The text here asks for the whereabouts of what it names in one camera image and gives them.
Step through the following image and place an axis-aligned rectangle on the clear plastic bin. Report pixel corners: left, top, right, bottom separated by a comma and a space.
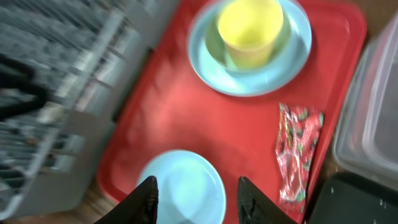
333, 17, 397, 190

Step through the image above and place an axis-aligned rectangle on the grey dishwasher rack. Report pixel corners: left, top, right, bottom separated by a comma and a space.
1, 0, 178, 220

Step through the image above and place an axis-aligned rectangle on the black plastic tray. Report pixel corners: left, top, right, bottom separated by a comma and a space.
307, 172, 397, 224

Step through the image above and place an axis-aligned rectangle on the red plastic tray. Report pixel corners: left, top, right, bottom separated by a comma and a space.
97, 1, 367, 223

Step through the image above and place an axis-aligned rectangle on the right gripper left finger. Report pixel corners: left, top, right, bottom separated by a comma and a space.
94, 175, 159, 224

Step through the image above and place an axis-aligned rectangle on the large light blue plate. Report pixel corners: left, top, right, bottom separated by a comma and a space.
187, 1, 312, 97

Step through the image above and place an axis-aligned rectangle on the small light blue bowl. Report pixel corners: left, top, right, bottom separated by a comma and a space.
137, 150, 226, 224

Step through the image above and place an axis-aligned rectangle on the red snack wrapper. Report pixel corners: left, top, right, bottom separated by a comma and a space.
275, 103, 324, 213

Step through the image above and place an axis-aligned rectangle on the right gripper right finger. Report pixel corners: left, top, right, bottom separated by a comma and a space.
237, 176, 296, 224

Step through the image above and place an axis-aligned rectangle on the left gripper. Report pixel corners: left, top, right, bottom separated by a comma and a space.
1, 54, 50, 120

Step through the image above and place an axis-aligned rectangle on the yellow plastic cup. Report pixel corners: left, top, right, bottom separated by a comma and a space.
217, 0, 284, 70

